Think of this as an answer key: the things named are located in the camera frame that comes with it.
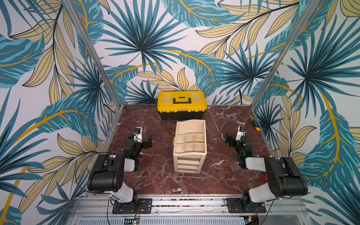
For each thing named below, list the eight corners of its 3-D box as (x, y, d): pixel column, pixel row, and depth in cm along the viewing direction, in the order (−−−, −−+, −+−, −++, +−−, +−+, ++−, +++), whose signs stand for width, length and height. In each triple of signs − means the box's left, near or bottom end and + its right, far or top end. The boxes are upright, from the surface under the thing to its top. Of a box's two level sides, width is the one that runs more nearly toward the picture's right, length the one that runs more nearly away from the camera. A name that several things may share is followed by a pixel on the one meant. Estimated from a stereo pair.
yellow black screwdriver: (256, 131, 107) (257, 129, 105) (249, 118, 115) (250, 117, 113) (259, 131, 107) (261, 129, 105) (252, 118, 115) (253, 116, 113)
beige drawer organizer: (173, 173, 86) (172, 154, 64) (174, 144, 99) (173, 119, 77) (201, 174, 86) (209, 154, 64) (198, 144, 99) (204, 119, 77)
